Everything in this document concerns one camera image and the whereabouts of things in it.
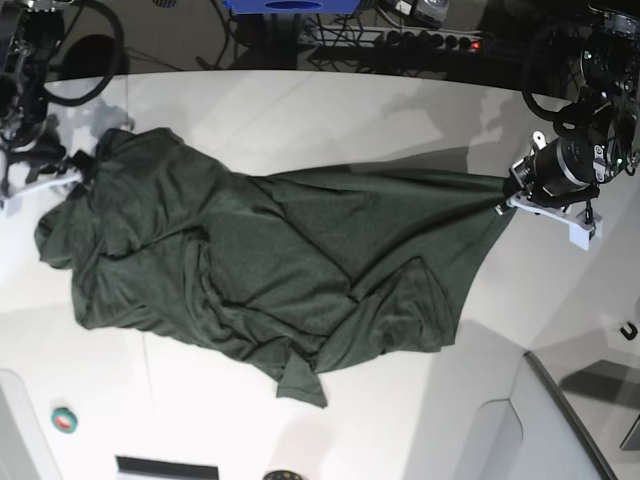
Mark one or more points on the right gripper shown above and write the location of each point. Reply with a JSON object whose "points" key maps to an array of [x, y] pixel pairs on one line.
{"points": [[49, 166]]}

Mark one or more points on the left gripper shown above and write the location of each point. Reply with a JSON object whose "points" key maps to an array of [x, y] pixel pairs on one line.
{"points": [[558, 179]]}

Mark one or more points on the dark green t-shirt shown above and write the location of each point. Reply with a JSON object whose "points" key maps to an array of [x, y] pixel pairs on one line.
{"points": [[297, 274]]}

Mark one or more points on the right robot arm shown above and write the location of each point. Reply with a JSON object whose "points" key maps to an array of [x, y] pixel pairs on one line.
{"points": [[32, 33]]}

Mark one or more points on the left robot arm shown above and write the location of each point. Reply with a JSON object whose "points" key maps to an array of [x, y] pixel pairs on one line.
{"points": [[596, 135]]}

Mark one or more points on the grey power strip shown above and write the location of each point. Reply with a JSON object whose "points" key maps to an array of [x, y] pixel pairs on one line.
{"points": [[447, 40]]}

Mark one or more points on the black U-shaped hook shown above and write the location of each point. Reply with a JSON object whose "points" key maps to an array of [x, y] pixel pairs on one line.
{"points": [[629, 331]]}

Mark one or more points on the green red tape roll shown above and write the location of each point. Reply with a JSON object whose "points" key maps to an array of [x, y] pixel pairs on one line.
{"points": [[64, 420]]}

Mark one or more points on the blue plastic bin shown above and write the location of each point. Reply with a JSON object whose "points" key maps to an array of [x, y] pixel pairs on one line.
{"points": [[291, 6]]}

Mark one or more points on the small black round object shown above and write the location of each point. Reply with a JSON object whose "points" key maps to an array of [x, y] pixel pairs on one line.
{"points": [[282, 475]]}

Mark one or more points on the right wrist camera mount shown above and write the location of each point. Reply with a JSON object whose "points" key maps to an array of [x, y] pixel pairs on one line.
{"points": [[10, 206]]}

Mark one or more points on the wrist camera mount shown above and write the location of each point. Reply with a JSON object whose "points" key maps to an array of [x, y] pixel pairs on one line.
{"points": [[10, 206], [581, 234]]}

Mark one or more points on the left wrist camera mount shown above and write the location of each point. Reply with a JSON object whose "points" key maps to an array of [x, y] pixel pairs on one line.
{"points": [[581, 234]]}

